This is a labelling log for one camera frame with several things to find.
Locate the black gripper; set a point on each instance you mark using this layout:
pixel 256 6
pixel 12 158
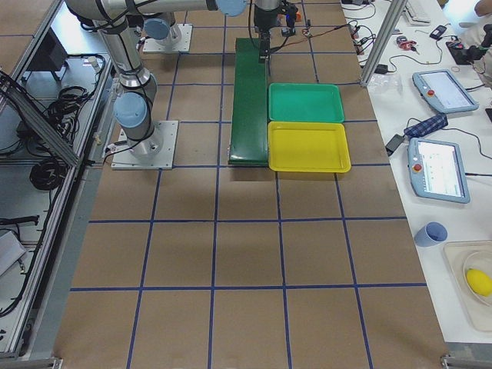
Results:
pixel 264 22

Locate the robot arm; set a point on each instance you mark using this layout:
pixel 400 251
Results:
pixel 215 4
pixel 132 109

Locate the green plastic tray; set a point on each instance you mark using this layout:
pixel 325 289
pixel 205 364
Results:
pixel 303 102

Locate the green conveyor belt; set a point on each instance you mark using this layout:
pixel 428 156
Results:
pixel 249 143

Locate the yellow plastic tray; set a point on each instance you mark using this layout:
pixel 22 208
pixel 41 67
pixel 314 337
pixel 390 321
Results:
pixel 308 147

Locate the black power adapter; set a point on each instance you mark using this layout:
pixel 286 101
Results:
pixel 394 144

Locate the far teach pendant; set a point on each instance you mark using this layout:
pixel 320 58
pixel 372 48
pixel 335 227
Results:
pixel 443 92

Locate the teach pendant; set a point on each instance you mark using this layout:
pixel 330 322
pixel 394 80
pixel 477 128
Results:
pixel 443 92
pixel 436 170

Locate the plaid pencil case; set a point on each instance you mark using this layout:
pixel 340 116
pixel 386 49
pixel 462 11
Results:
pixel 427 126

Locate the near teach pendant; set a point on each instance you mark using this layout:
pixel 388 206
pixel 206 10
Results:
pixel 436 170

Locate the blue plastic cup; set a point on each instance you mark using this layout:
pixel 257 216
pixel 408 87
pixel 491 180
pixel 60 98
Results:
pixel 431 234

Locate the yellow lemon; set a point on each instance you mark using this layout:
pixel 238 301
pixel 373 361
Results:
pixel 479 282

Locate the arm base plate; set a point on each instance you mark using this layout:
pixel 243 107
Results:
pixel 167 39
pixel 156 152

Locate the aluminium frame post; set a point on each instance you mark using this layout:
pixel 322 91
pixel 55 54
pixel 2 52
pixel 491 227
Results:
pixel 387 26

